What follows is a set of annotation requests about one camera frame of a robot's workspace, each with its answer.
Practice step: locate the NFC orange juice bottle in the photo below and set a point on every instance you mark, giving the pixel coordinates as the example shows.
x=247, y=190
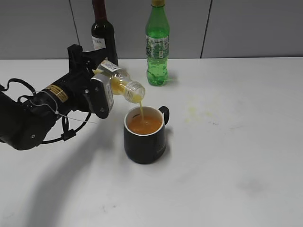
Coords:
x=120, y=82

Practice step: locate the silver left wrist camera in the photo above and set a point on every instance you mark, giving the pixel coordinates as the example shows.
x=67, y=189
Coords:
x=101, y=95

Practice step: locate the dark red wine bottle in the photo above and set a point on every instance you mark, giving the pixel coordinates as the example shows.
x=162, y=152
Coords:
x=102, y=31

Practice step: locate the green plastic soda bottle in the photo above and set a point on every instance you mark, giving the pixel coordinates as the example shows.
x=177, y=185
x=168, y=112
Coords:
x=157, y=32

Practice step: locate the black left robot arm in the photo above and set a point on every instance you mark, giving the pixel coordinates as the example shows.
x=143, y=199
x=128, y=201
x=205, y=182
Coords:
x=61, y=109

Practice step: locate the black mug white interior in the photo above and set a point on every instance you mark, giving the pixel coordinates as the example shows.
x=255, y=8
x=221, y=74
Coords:
x=144, y=133

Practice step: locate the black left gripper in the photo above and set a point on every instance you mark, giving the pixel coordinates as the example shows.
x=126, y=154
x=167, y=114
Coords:
x=81, y=66

